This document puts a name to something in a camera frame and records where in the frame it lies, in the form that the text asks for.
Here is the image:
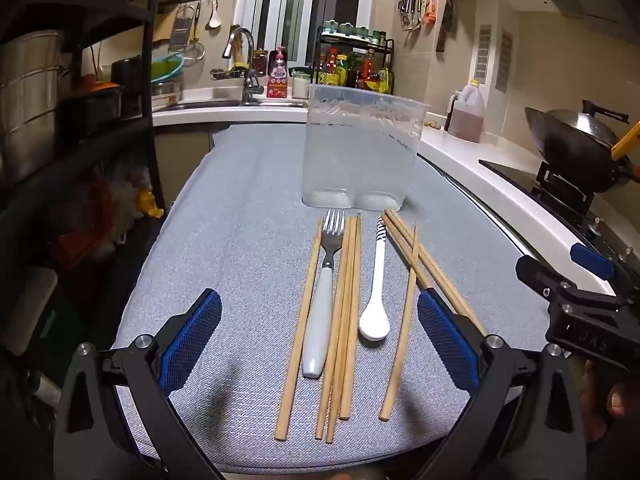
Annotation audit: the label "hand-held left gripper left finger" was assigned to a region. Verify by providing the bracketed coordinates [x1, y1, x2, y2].
[52, 287, 226, 480]

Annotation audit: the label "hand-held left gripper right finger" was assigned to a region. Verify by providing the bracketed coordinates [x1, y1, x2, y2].
[415, 287, 588, 480]

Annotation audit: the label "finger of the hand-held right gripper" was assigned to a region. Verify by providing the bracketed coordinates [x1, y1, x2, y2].
[571, 243, 617, 282]
[516, 254, 626, 312]

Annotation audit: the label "white spoon striped handle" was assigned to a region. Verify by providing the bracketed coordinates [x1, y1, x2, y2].
[358, 216, 391, 342]

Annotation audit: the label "white handled metal fork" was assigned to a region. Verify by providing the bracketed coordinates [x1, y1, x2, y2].
[301, 208, 346, 379]

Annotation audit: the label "clear plastic container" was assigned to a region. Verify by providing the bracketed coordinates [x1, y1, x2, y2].
[301, 84, 426, 212]

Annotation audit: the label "person's right hand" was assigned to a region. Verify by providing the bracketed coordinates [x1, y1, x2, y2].
[582, 359, 640, 443]

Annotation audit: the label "black glass gas stove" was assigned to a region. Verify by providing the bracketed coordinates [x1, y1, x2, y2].
[479, 159, 640, 306]

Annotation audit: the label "black wok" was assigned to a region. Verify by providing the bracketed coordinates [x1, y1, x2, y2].
[524, 106, 640, 195]

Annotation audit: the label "grey woven table mat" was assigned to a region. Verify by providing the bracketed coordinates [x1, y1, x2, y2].
[107, 122, 556, 476]

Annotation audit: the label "steel wok lid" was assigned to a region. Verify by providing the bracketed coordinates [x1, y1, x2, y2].
[547, 100, 631, 150]

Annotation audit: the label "yellow plastic bag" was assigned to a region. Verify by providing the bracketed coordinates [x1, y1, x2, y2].
[137, 187, 165, 218]

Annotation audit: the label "large cooking oil jug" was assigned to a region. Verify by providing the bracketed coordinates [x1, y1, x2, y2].
[446, 80, 487, 143]

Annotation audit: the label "white plastic board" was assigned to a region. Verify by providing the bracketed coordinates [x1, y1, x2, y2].
[0, 265, 58, 356]

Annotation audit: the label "steel kitchen sink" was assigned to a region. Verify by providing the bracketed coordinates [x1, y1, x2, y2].
[152, 99, 306, 112]

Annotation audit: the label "clear glass food container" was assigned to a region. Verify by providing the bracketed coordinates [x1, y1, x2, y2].
[150, 80, 183, 111]

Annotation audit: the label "black metal storage rack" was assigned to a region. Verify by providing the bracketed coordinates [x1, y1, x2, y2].
[0, 0, 167, 411]

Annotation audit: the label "orange lidded black pot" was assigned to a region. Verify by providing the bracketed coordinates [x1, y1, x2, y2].
[72, 74, 123, 126]

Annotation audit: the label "chrome sink faucet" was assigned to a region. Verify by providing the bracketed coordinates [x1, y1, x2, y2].
[222, 27, 266, 106]

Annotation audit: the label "red label dark bottle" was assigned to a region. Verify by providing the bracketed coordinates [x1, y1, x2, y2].
[361, 50, 381, 92]

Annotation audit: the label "black canister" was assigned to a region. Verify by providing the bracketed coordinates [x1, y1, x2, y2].
[111, 56, 143, 116]

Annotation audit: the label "hanging cleaver knife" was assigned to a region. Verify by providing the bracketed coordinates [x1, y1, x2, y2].
[436, 0, 455, 53]

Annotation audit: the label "red soap bottle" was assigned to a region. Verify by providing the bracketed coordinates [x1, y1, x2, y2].
[266, 46, 291, 99]

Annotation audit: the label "white jar dark lid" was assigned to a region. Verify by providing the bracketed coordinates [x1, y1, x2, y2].
[291, 67, 312, 100]

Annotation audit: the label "large steel stock pot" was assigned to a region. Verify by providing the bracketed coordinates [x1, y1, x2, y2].
[0, 30, 68, 183]

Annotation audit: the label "hanging metal kitchen tools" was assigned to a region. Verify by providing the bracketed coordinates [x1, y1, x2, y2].
[397, 0, 426, 31]

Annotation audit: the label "row of green-lidded spice jars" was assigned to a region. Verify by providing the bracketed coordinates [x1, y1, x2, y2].
[322, 21, 388, 43]

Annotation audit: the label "hanging metal grater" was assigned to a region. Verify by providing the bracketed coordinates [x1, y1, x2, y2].
[168, 6, 195, 53]

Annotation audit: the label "white framed window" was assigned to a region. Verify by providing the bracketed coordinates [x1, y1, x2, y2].
[235, 0, 371, 66]

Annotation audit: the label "yellow handled spatula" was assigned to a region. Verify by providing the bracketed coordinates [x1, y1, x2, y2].
[611, 121, 640, 161]

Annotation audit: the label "wide wall vent grille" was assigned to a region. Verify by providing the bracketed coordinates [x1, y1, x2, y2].
[495, 30, 513, 93]

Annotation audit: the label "narrow wall vent grille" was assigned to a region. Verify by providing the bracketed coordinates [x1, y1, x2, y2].
[477, 25, 493, 83]

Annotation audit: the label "black wire spice rack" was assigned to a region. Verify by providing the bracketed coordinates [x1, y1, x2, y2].
[314, 22, 396, 96]

